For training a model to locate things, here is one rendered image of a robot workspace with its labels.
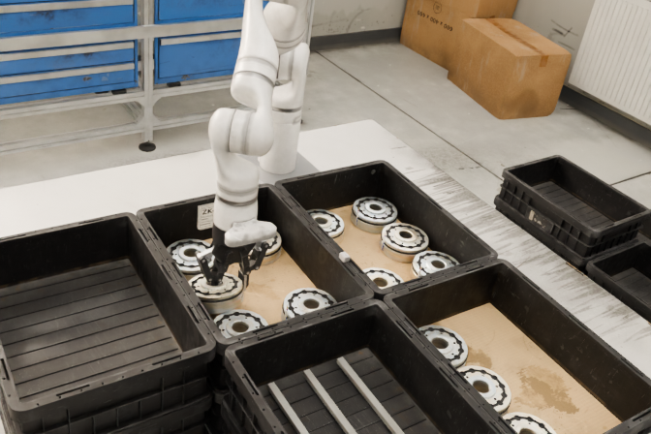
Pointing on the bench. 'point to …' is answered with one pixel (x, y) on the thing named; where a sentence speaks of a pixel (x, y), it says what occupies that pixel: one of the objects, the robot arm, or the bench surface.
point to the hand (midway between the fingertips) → (230, 284)
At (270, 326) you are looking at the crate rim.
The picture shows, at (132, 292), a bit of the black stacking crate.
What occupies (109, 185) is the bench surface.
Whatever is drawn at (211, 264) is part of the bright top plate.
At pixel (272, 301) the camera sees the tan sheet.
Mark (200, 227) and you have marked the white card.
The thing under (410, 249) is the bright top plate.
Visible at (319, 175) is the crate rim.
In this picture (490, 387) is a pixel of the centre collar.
